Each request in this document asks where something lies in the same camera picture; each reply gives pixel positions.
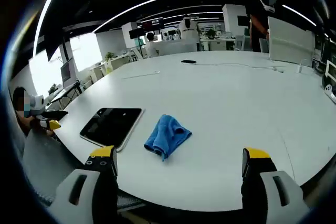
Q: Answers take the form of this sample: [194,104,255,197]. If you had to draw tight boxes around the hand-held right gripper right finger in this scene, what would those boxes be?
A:
[240,147,312,224]

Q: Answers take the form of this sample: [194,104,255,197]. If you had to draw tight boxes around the grey mesh chair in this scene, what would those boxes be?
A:
[22,129,80,207]

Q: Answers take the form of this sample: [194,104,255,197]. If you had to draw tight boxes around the white neck device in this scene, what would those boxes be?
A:
[256,0,277,14]

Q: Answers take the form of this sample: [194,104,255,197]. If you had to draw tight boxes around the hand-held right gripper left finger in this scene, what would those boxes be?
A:
[48,145,119,224]

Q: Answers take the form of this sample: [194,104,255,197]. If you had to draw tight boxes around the white power strip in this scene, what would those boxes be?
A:
[321,83,336,104]

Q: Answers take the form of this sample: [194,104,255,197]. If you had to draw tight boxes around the black frame side desk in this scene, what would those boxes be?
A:
[49,81,83,110]

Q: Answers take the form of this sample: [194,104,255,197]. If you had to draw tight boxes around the black screen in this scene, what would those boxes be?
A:
[128,28,145,39]

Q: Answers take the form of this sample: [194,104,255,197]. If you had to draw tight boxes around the white low cabinets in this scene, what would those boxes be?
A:
[90,55,132,81]

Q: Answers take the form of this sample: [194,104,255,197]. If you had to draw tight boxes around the white partition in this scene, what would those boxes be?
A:
[156,41,200,57]

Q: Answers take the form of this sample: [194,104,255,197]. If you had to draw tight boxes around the white monitor back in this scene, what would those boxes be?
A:
[267,16,316,66]

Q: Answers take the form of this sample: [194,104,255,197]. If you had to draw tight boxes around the grey monitor on stand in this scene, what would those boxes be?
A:
[60,56,80,89]

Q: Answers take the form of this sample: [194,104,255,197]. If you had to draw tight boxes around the black object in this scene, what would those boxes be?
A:
[41,110,69,120]

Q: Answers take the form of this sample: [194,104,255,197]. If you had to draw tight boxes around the person's left hand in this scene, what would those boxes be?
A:
[27,115,42,130]

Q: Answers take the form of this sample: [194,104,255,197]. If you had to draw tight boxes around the blue cleaning cloth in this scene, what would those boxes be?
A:
[143,114,193,162]

